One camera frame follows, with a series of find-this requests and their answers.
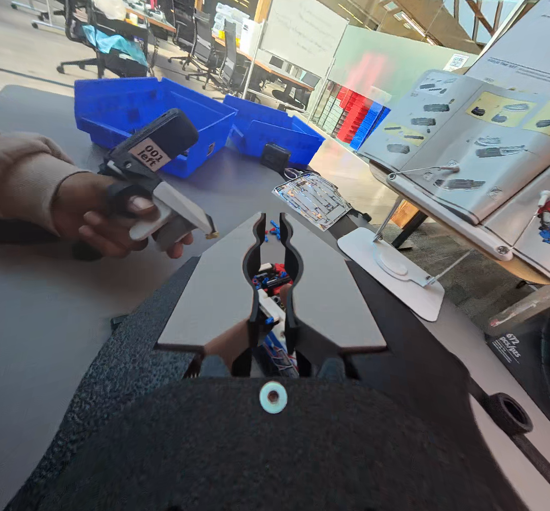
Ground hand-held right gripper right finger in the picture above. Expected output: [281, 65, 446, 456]
[279, 212, 387, 377]

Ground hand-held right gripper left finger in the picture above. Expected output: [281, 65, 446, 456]
[157, 212, 266, 377]

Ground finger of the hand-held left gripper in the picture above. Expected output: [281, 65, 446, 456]
[152, 181, 215, 237]
[152, 218, 197, 252]

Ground toy brick race car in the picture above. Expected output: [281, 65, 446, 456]
[250, 262, 300, 379]

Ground person's left forearm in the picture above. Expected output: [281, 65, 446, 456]
[0, 132, 87, 236]

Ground grey desk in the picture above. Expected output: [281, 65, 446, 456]
[0, 85, 550, 511]

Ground person's left hand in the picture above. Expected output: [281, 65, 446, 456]
[51, 171, 195, 261]

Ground large blue storage bin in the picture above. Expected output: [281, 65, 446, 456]
[74, 77, 238, 178]

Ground black office chair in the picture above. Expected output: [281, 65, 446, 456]
[187, 11, 226, 88]
[217, 19, 258, 100]
[55, 0, 108, 78]
[168, 0, 199, 71]

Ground pile of blue brick pins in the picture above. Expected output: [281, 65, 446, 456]
[263, 218, 284, 246]

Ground shiny sticker sheet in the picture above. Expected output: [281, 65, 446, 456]
[272, 171, 354, 232]

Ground small blue storage bin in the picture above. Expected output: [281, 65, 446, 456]
[223, 94, 326, 167]

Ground black square device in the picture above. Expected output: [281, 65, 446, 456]
[260, 143, 293, 171]

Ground teal cloth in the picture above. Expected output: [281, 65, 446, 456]
[82, 25, 148, 67]

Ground wooden workbench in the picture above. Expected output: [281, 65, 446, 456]
[72, 0, 178, 34]
[213, 34, 316, 92]

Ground white whiteboard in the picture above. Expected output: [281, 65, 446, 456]
[241, 0, 351, 99]

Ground red and blue parts drawers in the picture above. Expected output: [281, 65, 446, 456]
[320, 85, 392, 151]

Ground printed toy car box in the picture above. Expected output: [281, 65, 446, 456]
[485, 285, 550, 419]

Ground black toy tyre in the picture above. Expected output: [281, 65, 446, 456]
[489, 392, 534, 435]

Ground instruction booklet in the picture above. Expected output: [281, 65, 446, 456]
[357, 0, 550, 258]

